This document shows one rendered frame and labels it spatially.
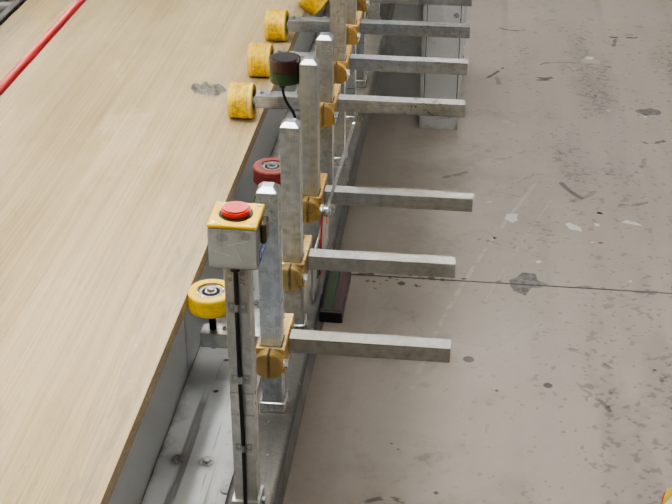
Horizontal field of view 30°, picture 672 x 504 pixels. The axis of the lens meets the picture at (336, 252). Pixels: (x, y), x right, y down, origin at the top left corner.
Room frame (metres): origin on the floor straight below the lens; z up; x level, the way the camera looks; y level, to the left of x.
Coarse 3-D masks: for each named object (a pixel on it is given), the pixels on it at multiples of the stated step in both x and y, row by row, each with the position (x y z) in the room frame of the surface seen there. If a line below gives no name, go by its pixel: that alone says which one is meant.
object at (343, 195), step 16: (336, 192) 2.30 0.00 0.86; (352, 192) 2.30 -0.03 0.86; (368, 192) 2.30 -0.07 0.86; (384, 192) 2.30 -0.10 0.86; (400, 192) 2.30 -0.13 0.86; (416, 192) 2.30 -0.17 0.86; (432, 192) 2.30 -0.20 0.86; (448, 192) 2.30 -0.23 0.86; (464, 192) 2.30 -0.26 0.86; (416, 208) 2.28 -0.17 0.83; (432, 208) 2.28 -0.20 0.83; (448, 208) 2.28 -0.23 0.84; (464, 208) 2.27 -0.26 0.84
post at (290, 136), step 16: (288, 128) 2.02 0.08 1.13; (288, 144) 2.02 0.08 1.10; (288, 160) 2.02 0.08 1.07; (288, 176) 2.02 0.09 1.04; (288, 192) 2.02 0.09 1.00; (288, 208) 2.02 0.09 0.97; (288, 224) 2.02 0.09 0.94; (288, 240) 2.02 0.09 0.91; (288, 256) 2.02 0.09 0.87; (288, 304) 2.02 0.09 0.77
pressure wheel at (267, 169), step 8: (264, 160) 2.35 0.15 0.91; (272, 160) 2.36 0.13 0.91; (256, 168) 2.32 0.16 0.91; (264, 168) 2.32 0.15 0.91; (272, 168) 2.32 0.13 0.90; (256, 176) 2.31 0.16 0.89; (264, 176) 2.30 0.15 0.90; (272, 176) 2.29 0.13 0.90; (280, 176) 2.30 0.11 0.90; (280, 184) 2.30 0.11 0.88
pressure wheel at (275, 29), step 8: (264, 16) 3.07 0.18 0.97; (272, 16) 3.07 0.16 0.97; (280, 16) 3.06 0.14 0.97; (288, 16) 3.11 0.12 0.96; (264, 24) 3.06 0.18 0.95; (272, 24) 3.05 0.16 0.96; (280, 24) 3.05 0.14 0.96; (264, 32) 3.05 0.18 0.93; (272, 32) 3.05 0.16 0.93; (280, 32) 3.05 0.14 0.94; (288, 32) 3.11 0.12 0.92; (272, 40) 3.07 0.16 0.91; (280, 40) 3.07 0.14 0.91
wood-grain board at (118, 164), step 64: (64, 0) 3.40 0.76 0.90; (128, 0) 3.40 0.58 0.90; (192, 0) 3.41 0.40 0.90; (256, 0) 3.41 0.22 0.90; (0, 64) 2.91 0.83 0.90; (64, 64) 2.91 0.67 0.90; (128, 64) 2.91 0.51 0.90; (192, 64) 2.91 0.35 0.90; (0, 128) 2.53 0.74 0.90; (64, 128) 2.53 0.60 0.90; (128, 128) 2.53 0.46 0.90; (192, 128) 2.53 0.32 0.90; (256, 128) 2.54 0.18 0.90; (0, 192) 2.22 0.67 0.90; (64, 192) 2.22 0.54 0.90; (128, 192) 2.22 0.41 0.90; (192, 192) 2.22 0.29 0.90; (0, 256) 1.96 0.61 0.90; (64, 256) 1.96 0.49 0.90; (128, 256) 1.97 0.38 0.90; (192, 256) 1.97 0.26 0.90; (0, 320) 1.75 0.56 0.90; (64, 320) 1.75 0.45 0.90; (128, 320) 1.75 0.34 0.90; (0, 384) 1.57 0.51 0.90; (64, 384) 1.57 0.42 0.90; (128, 384) 1.57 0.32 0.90; (0, 448) 1.42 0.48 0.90; (64, 448) 1.42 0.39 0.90; (128, 448) 1.44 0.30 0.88
